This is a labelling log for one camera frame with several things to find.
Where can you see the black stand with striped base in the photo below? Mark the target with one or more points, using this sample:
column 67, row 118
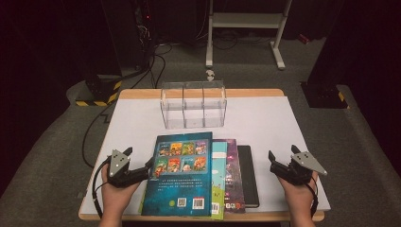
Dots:
column 324, row 94
column 101, row 91

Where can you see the small red floor object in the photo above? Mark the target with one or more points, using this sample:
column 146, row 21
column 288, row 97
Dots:
column 304, row 38

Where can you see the light wooden table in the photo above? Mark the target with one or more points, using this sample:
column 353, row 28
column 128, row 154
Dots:
column 252, row 92

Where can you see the black hardcover book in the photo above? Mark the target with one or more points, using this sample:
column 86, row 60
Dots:
column 249, row 176

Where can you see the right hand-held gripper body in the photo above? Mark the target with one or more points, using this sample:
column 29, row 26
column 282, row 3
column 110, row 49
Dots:
column 302, row 164

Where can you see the small white floor object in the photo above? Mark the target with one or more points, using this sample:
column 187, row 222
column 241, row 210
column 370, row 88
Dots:
column 210, row 75

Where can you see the dark blue picture book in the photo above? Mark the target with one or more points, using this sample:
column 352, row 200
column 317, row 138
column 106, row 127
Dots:
column 179, row 189

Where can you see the white metal stand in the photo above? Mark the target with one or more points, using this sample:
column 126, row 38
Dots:
column 247, row 20

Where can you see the person's right hand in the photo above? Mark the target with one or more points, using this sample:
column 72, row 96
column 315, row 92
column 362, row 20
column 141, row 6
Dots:
column 299, row 198

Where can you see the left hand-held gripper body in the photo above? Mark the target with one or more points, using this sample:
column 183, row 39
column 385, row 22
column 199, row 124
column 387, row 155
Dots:
column 118, row 164

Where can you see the purple softcover book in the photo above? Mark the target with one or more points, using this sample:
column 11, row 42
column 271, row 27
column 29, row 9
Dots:
column 235, row 179

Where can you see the clear acrylic book rack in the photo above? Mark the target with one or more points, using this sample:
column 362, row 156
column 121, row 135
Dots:
column 194, row 107

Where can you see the person's left hand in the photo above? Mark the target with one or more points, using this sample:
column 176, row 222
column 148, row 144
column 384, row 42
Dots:
column 115, row 198

